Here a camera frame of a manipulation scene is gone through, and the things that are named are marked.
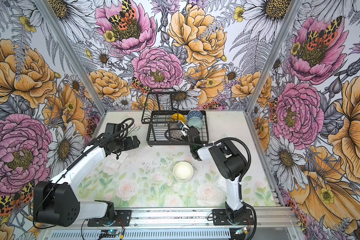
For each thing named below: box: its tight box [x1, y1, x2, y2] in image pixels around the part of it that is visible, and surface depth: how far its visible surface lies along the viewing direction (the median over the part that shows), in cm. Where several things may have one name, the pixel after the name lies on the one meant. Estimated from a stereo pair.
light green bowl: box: [187, 117, 204, 129], surface depth 110 cm
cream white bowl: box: [172, 161, 194, 182], surface depth 89 cm
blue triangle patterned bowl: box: [187, 110, 203, 120], surface depth 116 cm
